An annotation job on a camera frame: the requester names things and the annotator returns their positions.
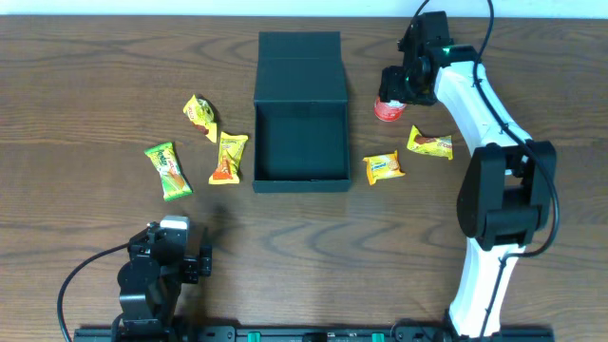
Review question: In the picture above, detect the orange Julie's cracker packet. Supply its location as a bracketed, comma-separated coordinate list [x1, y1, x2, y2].
[363, 150, 406, 185]

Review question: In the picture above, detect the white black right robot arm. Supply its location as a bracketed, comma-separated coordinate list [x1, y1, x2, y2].
[378, 9, 560, 341]

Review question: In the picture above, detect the dark green open box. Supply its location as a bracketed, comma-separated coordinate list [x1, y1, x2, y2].
[253, 31, 351, 193]

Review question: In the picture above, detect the yellow crumpled snack packet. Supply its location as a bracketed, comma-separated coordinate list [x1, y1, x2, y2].
[182, 95, 218, 143]

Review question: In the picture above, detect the green snack packet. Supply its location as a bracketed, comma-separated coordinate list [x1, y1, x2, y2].
[144, 142, 193, 201]

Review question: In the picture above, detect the yellow orange snack packet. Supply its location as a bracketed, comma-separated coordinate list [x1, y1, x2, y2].
[208, 132, 249, 185]

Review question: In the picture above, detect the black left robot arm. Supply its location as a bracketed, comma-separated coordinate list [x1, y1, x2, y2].
[110, 222, 213, 341]

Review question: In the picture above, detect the red Pringles can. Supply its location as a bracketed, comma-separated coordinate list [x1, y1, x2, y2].
[373, 97, 407, 122]

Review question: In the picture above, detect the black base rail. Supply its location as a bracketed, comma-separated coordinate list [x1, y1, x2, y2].
[73, 326, 556, 342]

